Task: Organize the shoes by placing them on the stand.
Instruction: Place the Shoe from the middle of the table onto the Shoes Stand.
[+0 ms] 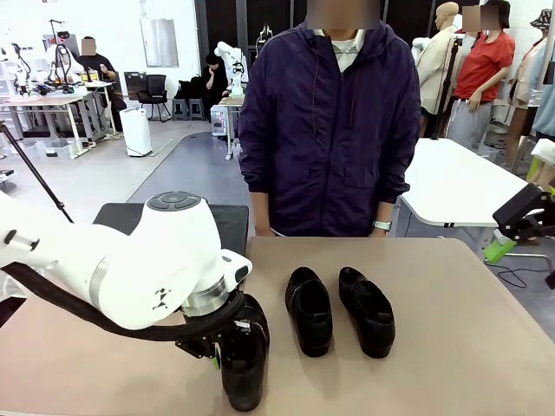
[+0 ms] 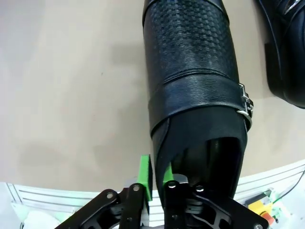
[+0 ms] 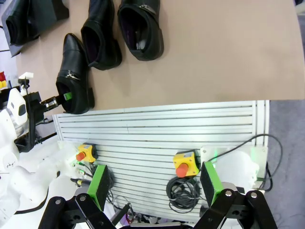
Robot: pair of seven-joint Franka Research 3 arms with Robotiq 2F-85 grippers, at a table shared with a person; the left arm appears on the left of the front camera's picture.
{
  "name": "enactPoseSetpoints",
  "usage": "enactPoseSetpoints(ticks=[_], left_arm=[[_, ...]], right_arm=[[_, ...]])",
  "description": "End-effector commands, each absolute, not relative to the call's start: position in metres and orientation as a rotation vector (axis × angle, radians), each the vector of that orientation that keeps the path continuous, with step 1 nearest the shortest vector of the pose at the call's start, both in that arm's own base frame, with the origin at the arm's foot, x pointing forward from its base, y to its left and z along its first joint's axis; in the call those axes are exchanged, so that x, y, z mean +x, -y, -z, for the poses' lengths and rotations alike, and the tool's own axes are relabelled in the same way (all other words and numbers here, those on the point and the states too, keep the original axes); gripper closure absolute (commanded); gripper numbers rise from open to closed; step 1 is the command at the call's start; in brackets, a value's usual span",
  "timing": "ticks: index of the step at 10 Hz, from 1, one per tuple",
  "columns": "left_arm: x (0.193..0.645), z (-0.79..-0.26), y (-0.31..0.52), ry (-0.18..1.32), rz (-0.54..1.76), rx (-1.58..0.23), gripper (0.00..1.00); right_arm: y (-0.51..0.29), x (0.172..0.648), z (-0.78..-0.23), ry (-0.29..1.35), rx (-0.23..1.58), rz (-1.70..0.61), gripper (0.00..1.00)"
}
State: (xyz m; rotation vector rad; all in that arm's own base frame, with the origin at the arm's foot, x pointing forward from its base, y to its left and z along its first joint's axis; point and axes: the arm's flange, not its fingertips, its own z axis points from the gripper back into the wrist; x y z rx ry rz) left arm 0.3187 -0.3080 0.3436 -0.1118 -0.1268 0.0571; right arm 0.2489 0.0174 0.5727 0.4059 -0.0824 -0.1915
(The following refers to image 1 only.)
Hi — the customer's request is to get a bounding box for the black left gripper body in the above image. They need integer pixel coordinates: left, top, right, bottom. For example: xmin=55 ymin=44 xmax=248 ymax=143
xmin=175 ymin=318 xmax=255 ymax=361

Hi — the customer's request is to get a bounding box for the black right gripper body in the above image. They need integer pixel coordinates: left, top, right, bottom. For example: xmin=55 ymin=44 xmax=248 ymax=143
xmin=519 ymin=203 xmax=555 ymax=244

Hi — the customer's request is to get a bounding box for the black buckle dress shoe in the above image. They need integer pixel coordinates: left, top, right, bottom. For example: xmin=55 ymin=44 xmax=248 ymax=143
xmin=337 ymin=266 xmax=396 ymax=360
xmin=284 ymin=266 xmax=334 ymax=359
xmin=219 ymin=298 xmax=271 ymax=413

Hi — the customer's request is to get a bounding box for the person left forearm purple sleeve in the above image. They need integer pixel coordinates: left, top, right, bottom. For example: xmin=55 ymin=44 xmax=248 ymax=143
xmin=373 ymin=129 xmax=421 ymax=222

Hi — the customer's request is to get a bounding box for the person right forearm purple sleeve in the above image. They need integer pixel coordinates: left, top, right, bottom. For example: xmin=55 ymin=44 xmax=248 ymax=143
xmin=238 ymin=129 xmax=278 ymax=196

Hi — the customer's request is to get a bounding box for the black metal shoe stand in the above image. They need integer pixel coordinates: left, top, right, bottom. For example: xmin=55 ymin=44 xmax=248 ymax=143
xmin=211 ymin=204 xmax=251 ymax=263
xmin=93 ymin=202 xmax=147 ymax=237

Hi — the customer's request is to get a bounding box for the person right hand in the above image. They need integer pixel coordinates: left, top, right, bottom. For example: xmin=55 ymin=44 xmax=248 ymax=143
xmin=252 ymin=192 xmax=278 ymax=238

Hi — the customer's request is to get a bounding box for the lime green object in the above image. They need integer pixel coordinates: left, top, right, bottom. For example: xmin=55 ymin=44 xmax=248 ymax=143
xmin=526 ymin=153 xmax=545 ymax=183

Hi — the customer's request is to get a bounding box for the white table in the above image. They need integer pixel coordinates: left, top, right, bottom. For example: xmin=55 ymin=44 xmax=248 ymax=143
xmin=398 ymin=138 xmax=532 ymax=229

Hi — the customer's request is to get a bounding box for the white box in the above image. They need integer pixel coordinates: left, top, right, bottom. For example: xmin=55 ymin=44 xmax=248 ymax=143
xmin=531 ymin=138 xmax=555 ymax=159

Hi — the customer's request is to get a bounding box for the mannequin in beige jacket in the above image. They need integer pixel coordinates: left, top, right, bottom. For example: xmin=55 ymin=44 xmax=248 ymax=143
xmin=410 ymin=2 xmax=463 ymax=140

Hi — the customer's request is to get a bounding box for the person in purple jacket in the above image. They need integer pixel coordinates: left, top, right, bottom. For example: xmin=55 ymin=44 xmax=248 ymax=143
xmin=237 ymin=21 xmax=421 ymax=238

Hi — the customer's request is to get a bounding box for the white air purifier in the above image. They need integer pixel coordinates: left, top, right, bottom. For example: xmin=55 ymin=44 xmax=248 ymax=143
xmin=119 ymin=107 xmax=153 ymax=158

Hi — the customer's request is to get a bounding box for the computer case with coloured lights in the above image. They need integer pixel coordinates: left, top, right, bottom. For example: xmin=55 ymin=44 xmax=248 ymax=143
xmin=210 ymin=106 xmax=229 ymax=139

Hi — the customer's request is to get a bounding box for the black tripod leg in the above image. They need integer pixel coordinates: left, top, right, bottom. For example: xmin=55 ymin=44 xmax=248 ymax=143
xmin=0 ymin=120 xmax=75 ymax=224

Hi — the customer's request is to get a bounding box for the black mesh office chair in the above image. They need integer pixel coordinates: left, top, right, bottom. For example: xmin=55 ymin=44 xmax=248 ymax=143
xmin=137 ymin=74 xmax=171 ymax=123

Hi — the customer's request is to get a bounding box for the background person in black clothes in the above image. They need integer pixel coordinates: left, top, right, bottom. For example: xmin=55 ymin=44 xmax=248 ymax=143
xmin=201 ymin=51 xmax=231 ymax=112

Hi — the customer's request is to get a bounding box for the white work desk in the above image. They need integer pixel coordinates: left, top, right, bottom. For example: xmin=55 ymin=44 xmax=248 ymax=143
xmin=0 ymin=81 xmax=114 ymax=159

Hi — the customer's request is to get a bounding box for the seated man in black shirt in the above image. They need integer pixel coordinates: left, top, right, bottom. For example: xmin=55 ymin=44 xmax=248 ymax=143
xmin=77 ymin=36 xmax=127 ymax=131

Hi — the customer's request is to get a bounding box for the background robot on desk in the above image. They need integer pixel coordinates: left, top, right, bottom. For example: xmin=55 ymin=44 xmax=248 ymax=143
xmin=42 ymin=19 xmax=86 ymax=95

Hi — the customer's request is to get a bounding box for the black floor cable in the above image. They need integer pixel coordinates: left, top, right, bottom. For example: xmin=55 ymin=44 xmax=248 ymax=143
xmin=496 ymin=266 xmax=555 ymax=289

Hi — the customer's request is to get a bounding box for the black left arm cable sleeve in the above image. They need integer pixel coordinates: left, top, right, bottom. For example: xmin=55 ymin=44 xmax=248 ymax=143
xmin=2 ymin=262 xmax=271 ymax=348

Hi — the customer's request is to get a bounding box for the grey wall panel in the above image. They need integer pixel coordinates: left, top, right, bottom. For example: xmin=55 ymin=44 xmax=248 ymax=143
xmin=139 ymin=17 xmax=180 ymax=68

